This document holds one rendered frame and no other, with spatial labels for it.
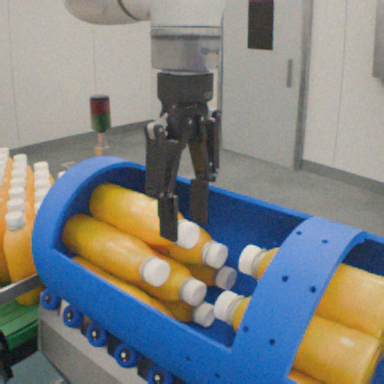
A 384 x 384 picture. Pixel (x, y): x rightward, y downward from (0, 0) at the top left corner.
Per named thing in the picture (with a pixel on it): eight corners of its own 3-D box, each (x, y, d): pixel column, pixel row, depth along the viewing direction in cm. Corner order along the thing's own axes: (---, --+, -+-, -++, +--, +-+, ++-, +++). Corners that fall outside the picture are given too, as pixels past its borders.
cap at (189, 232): (190, 241, 64) (199, 244, 63) (173, 248, 61) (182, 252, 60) (191, 217, 63) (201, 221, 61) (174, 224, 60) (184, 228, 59)
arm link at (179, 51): (234, 29, 50) (233, 73, 53) (181, 28, 56) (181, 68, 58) (190, 27, 44) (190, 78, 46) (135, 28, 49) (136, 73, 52)
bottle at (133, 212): (117, 214, 77) (197, 247, 65) (87, 224, 71) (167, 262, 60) (117, 177, 74) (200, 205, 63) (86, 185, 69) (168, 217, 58)
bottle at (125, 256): (75, 204, 70) (154, 239, 58) (98, 224, 75) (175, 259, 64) (53, 239, 68) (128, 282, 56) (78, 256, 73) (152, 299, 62)
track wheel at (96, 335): (102, 319, 67) (110, 320, 69) (84, 322, 69) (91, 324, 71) (104, 345, 65) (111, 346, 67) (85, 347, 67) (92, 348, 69)
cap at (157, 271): (152, 253, 59) (161, 257, 58) (165, 264, 62) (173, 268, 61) (139, 276, 58) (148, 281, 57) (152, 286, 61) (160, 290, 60)
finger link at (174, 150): (195, 118, 53) (188, 116, 52) (176, 201, 55) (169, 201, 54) (172, 114, 55) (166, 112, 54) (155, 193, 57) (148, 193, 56)
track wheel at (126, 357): (133, 339, 63) (140, 340, 64) (111, 342, 65) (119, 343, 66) (135, 367, 61) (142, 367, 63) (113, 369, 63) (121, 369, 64)
